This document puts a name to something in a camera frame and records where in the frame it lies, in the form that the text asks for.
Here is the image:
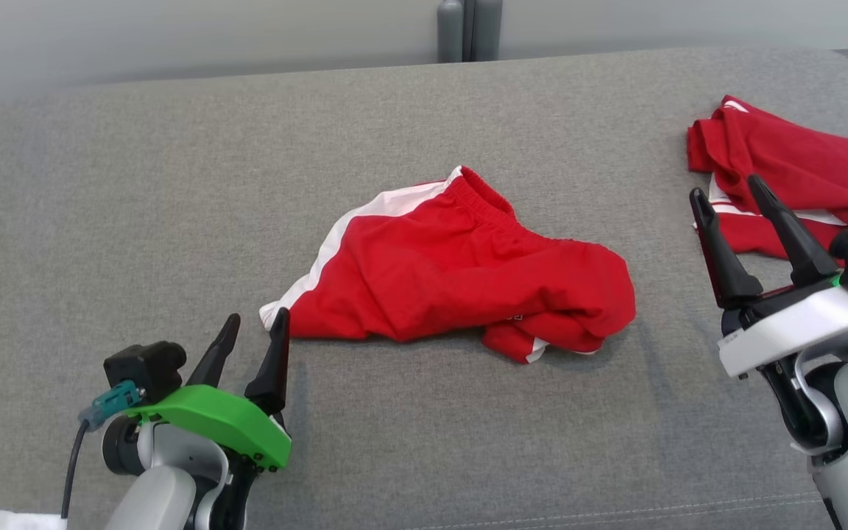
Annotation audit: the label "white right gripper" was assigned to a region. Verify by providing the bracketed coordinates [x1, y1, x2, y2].
[689, 174, 848, 380]

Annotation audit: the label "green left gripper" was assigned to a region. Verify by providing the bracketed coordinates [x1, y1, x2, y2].
[126, 307, 292, 472]

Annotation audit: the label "red number 23 jersey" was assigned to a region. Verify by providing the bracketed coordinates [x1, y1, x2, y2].
[687, 94, 848, 266]

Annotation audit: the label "red shorts with white stripes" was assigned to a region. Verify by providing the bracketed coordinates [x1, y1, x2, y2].
[258, 166, 637, 365]

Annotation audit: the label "grey fabric sofa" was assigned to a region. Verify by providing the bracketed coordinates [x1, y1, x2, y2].
[0, 48, 848, 530]

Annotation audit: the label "teal left camera connector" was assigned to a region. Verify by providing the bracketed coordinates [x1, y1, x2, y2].
[78, 381, 146, 431]

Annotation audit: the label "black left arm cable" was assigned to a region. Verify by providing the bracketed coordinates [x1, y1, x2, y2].
[62, 420, 90, 520]

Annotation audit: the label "grey partition post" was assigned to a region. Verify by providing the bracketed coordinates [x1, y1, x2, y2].
[437, 0, 504, 63]

